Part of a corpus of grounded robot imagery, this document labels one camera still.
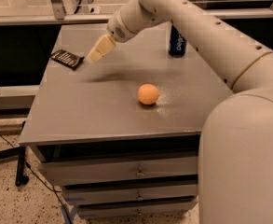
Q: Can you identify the grey drawer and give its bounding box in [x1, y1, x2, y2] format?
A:
[38, 156, 198, 186]
[77, 197, 197, 219]
[62, 184, 198, 205]

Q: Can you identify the orange fruit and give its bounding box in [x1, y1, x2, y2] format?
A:
[137, 84, 160, 105]

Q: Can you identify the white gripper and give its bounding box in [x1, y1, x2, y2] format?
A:
[87, 0, 161, 63]

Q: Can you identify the grey drawer cabinet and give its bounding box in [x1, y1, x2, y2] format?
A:
[18, 20, 235, 220]

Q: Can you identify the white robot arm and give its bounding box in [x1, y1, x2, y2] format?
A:
[88, 0, 273, 224]

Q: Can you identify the black rxbar chocolate wrapper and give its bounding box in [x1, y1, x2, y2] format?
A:
[50, 49, 84, 70]

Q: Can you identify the bottom grey drawer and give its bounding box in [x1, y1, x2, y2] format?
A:
[77, 197, 197, 219]

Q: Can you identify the blue pepsi can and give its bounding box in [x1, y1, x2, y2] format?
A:
[169, 26, 187, 58]

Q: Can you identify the black metal stand leg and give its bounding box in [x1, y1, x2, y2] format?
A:
[0, 146, 30, 187]

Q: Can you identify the middle grey drawer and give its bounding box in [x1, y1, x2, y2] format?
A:
[62, 184, 198, 205]

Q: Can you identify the grey metal railing frame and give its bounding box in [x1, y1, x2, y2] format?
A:
[0, 0, 273, 27]

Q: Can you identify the top grey drawer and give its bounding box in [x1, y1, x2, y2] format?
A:
[38, 156, 198, 186]

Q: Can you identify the black floor cable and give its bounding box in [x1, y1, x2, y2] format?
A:
[0, 119, 74, 224]

